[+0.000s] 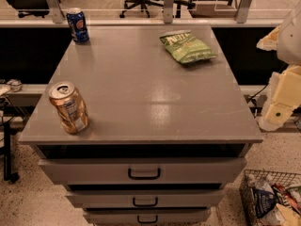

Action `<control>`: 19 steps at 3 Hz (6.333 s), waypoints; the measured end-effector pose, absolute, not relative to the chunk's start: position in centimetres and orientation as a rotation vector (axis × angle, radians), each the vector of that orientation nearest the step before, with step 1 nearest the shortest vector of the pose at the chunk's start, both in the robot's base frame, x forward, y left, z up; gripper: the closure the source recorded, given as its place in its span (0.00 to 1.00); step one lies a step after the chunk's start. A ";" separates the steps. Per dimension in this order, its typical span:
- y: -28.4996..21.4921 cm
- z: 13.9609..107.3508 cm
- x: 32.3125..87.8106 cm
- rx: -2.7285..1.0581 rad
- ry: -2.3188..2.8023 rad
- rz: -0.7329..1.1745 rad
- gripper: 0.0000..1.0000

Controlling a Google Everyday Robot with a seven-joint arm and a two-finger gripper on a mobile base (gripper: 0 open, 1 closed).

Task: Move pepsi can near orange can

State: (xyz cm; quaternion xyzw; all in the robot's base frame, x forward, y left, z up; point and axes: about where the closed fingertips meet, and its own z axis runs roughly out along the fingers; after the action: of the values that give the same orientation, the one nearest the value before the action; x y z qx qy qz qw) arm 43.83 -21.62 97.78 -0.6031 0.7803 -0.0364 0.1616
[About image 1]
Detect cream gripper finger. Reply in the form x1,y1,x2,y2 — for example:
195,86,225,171
259,103,294,131

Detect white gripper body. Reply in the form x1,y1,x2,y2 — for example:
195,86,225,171
272,65,301,110

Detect blue pepsi can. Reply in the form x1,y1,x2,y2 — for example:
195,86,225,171
67,8,89,43

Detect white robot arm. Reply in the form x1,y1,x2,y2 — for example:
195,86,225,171
257,1,301,131

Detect orange soda can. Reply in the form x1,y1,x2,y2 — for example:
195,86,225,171
48,81,88,134

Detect blue snack bag in basket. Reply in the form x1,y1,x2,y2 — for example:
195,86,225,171
253,179,277,218

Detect red snack bag in basket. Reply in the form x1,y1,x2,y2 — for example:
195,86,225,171
272,184,300,213

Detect green chip bag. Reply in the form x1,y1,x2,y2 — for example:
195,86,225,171
160,30,217,65

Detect grey drawer cabinet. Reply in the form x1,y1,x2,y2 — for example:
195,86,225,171
20,25,261,226

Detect small bowl on shelf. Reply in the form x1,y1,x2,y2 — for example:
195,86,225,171
7,79,23,92

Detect black stand left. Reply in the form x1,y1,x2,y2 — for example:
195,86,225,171
0,97,21,184

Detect wire basket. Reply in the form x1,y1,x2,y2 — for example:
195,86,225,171
240,169,301,226

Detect top drawer black handle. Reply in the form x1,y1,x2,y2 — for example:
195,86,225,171
128,169,161,180

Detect drawer black handle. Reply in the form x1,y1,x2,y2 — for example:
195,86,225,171
132,197,158,207
136,216,158,224
128,169,161,180

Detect middle drawer black handle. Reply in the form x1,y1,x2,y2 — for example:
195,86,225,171
132,197,158,207

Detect bottom drawer black handle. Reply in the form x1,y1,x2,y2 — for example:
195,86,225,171
136,216,158,224

